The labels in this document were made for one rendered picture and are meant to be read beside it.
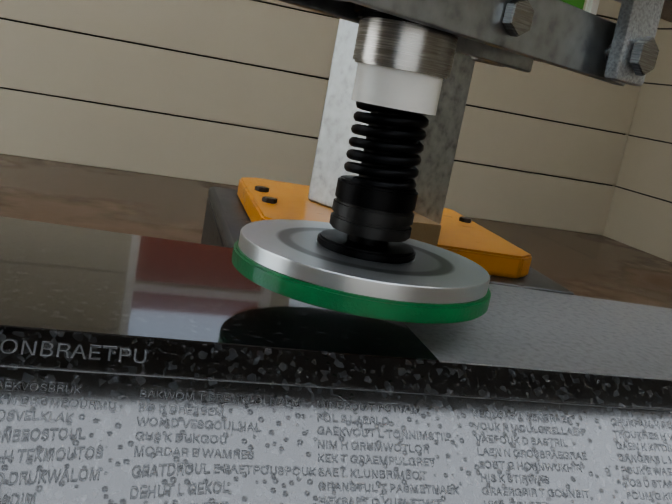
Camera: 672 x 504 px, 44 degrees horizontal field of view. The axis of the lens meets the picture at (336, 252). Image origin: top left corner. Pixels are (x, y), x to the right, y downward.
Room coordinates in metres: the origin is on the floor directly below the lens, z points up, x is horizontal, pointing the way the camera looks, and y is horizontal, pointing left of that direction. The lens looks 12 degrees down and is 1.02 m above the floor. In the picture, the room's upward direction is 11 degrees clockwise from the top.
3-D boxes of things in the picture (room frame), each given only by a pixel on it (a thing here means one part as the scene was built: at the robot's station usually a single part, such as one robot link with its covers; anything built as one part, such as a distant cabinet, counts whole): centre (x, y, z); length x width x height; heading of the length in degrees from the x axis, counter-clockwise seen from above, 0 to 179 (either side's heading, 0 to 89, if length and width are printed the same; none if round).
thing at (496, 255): (1.60, -0.06, 0.76); 0.49 x 0.49 x 0.05; 14
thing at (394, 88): (0.69, -0.02, 1.02); 0.07 x 0.07 x 0.04
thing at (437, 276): (0.69, -0.02, 0.88); 0.21 x 0.21 x 0.01
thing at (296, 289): (0.69, -0.02, 0.87); 0.22 x 0.22 x 0.04
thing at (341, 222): (0.69, -0.02, 0.91); 0.07 x 0.07 x 0.01
